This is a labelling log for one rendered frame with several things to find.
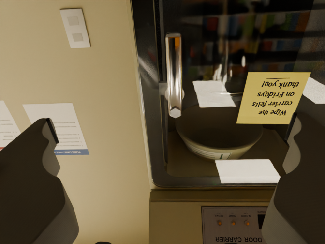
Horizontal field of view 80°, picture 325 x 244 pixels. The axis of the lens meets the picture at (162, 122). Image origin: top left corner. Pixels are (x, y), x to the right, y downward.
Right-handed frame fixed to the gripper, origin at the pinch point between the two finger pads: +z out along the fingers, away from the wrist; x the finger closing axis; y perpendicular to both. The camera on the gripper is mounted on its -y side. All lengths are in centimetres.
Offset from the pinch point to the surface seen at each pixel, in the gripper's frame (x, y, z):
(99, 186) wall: -39, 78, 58
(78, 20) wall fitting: -29, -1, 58
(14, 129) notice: -69, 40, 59
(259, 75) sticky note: 11.3, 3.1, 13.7
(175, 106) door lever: 0.7, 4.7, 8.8
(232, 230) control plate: 10.5, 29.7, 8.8
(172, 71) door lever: 0.4, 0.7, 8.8
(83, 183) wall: -47, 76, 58
